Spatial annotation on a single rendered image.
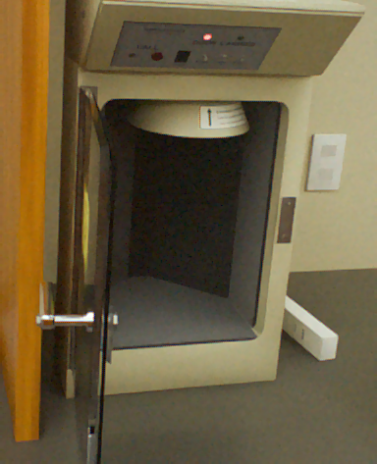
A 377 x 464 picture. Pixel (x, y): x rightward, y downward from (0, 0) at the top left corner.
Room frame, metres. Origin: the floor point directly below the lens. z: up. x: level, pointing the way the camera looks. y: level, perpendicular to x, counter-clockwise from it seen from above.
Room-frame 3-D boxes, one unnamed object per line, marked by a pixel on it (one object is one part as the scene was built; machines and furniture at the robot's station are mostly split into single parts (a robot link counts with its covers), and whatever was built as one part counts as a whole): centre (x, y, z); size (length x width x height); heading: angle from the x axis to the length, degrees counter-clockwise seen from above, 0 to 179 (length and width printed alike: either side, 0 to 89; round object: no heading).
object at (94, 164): (0.89, 0.11, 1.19); 0.30 x 0.01 x 0.40; 11
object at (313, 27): (1.05, -0.02, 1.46); 0.32 x 0.12 x 0.10; 109
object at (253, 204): (1.23, 0.04, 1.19); 0.26 x 0.24 x 0.35; 109
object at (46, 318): (0.82, 0.12, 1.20); 0.10 x 0.05 x 0.03; 11
